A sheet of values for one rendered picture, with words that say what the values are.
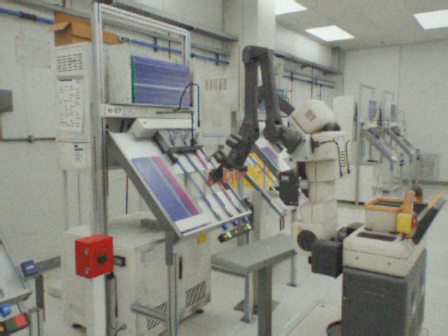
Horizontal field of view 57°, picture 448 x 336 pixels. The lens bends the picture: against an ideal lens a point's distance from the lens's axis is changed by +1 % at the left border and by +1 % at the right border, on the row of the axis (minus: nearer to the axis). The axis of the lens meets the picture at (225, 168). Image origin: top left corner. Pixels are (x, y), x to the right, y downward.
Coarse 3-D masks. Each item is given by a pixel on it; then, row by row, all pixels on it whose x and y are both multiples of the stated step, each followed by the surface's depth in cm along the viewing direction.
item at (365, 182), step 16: (352, 96) 639; (336, 112) 655; (352, 112) 641; (368, 112) 645; (352, 128) 644; (368, 128) 652; (384, 144) 655; (368, 160) 683; (400, 160) 653; (352, 176) 650; (368, 176) 636; (400, 176) 677; (336, 192) 667; (352, 192) 652; (368, 192) 638; (400, 192) 679
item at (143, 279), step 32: (128, 224) 267; (64, 256) 252; (128, 256) 220; (160, 256) 234; (192, 256) 260; (64, 288) 255; (128, 288) 222; (160, 288) 236; (192, 288) 263; (128, 320) 224
